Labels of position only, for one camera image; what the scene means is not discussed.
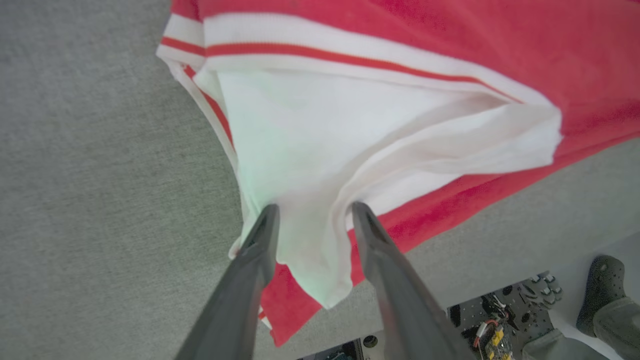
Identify red and white jersey shirt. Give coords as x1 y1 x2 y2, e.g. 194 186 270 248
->
156 0 640 348

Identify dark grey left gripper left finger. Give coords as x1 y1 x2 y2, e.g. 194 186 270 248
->
174 203 281 360

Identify yellow connector wire bundle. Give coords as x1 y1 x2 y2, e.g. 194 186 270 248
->
472 320 516 360

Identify dark green clog shoe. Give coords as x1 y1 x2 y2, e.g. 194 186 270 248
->
576 255 627 337

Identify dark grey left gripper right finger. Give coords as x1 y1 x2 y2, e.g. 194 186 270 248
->
351 201 475 360

